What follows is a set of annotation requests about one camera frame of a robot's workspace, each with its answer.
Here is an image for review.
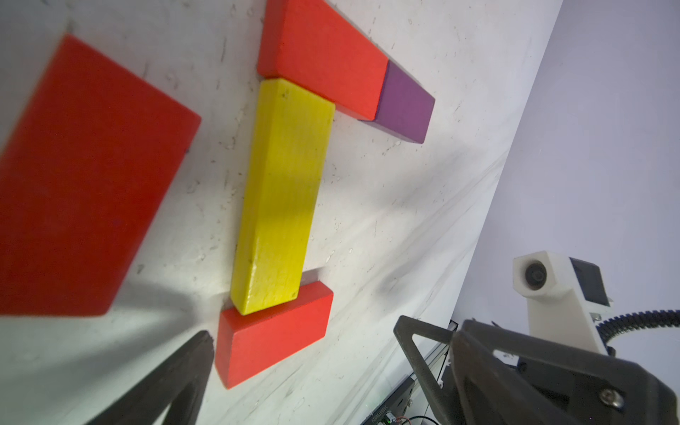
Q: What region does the yellow block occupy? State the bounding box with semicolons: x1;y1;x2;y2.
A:
230;79;336;315

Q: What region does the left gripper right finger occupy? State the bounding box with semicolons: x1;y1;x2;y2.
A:
451;321;679;424

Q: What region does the purple block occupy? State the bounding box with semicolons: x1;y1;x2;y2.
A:
367;60;436;145

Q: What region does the red block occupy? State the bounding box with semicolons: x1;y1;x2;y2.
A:
214;282;334;389
1;35;201;316
257;0;389;121

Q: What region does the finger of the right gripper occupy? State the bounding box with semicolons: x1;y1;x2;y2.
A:
393;315;467;424

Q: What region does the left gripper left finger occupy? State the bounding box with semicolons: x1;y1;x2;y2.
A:
90;330;214;424

